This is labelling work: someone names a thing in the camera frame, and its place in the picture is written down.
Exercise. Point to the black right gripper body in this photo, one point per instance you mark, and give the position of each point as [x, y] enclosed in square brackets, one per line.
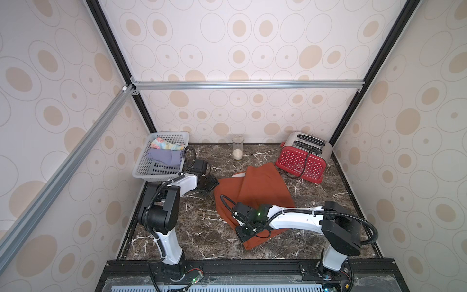
[242, 223]

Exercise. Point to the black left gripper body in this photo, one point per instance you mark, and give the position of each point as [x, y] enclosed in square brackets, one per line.
[209, 184]

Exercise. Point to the rust orange skirt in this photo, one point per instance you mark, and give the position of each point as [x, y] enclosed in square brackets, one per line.
[254, 187]

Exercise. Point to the lavender purple skirt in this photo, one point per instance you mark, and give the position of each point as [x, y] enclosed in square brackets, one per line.
[167, 157]

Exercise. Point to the floral pastel skirt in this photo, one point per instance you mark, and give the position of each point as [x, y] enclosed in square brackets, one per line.
[161, 144]

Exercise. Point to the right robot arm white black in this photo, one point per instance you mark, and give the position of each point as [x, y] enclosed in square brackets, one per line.
[345, 233]

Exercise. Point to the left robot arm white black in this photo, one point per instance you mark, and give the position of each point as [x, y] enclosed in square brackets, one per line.
[160, 209]

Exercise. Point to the white plastic perforated basket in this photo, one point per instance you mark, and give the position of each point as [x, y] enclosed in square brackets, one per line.
[156, 165]

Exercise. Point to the glass jar with white powder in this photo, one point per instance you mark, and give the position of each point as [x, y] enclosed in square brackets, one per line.
[237, 147]

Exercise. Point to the red polka dot toaster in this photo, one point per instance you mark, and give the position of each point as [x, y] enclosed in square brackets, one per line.
[305, 156]

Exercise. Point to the horizontal aluminium frame bar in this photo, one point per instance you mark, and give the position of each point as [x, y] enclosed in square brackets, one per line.
[245, 85]

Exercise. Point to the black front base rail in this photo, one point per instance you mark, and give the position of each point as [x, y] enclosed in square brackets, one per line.
[357, 275]

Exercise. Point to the diagonal aluminium frame bar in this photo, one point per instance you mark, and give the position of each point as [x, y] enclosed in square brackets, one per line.
[36, 210]

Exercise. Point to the black left corner post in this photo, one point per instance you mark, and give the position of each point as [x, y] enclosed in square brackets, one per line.
[115, 49]

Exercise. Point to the black corner post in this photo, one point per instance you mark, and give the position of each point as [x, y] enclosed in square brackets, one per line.
[393, 36]
[115, 49]

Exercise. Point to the black right corner post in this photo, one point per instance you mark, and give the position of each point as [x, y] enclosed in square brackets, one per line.
[393, 36]

